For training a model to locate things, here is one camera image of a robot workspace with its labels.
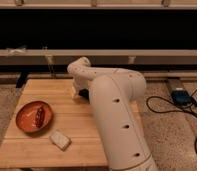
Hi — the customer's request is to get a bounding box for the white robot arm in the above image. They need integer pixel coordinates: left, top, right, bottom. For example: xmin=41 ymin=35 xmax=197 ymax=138
xmin=67 ymin=57 xmax=158 ymax=171

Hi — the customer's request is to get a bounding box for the black floor cable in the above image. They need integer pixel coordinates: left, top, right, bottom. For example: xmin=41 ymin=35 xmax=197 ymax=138
xmin=145 ymin=79 xmax=197 ymax=168

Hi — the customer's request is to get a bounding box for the white sponge block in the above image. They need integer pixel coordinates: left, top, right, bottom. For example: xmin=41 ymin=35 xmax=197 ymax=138
xmin=50 ymin=130 xmax=71 ymax=151

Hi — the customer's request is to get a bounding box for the wooden table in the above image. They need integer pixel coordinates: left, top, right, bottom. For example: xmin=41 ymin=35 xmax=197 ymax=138
xmin=0 ymin=78 xmax=151 ymax=169

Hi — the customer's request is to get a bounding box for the blue power box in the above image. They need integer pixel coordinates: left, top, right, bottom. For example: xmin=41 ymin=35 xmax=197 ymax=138
xmin=171 ymin=90 xmax=192 ymax=106

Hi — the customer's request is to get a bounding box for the orange round plate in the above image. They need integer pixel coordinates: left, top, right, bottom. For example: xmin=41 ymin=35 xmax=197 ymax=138
xmin=15 ymin=101 xmax=53 ymax=133

